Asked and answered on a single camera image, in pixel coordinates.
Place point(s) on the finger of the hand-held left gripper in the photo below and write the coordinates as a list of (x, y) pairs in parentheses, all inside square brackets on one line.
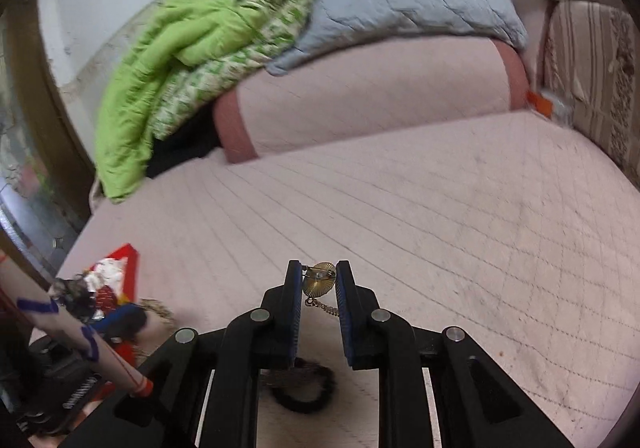
[(120, 320)]

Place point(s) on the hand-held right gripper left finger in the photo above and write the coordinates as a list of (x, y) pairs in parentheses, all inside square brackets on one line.
[(290, 318)]

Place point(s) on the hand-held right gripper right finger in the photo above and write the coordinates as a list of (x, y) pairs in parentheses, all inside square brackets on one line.
[(347, 323)]

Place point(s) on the red patterned scrunchie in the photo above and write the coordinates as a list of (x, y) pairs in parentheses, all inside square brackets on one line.
[(106, 299)]

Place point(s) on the red tray with white inside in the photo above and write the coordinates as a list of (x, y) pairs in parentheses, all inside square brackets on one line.
[(127, 278)]

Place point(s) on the white patterned scrunchie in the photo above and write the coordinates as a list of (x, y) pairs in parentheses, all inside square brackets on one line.
[(106, 274)]

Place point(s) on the grey furry scrunchie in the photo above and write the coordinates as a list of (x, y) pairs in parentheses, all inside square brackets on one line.
[(75, 298)]

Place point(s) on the beige tube with blue marks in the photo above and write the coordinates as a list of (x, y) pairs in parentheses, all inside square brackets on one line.
[(65, 328)]

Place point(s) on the pink quilted bed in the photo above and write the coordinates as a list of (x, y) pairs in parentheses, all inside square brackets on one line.
[(400, 208)]

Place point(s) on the pink bolster pillow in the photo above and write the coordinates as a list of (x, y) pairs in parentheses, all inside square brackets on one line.
[(370, 92)]

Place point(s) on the bright green blanket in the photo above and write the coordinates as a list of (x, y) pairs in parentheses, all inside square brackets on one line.
[(160, 72)]

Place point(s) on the green and white patterned blanket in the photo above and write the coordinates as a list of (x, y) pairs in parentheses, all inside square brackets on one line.
[(240, 52)]

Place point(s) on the orange and white packet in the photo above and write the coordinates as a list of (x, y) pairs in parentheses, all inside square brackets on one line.
[(547, 105)]

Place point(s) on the striped floral cushion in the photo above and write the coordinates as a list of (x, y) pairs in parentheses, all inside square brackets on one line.
[(595, 72)]

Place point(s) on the wooden door frame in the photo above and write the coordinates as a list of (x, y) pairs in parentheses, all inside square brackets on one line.
[(45, 137)]

